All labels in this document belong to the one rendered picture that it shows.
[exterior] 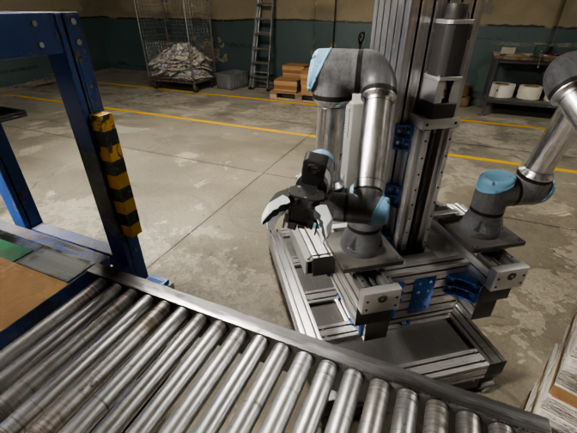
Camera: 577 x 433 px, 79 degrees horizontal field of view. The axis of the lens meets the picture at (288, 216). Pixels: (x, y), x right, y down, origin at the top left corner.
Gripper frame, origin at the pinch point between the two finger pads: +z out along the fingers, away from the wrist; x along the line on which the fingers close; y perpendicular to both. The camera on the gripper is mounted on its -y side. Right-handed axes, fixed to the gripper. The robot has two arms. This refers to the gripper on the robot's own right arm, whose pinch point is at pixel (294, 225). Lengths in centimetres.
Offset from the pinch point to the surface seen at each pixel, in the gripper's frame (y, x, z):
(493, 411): 37, -50, -2
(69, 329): 53, 57, -2
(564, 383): 47, -79, -24
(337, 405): 42.1, -16.9, 3.9
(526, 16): -48, -233, -661
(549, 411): 59, -81, -24
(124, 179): 28, 66, -44
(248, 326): 45.4, 9.4, -12.9
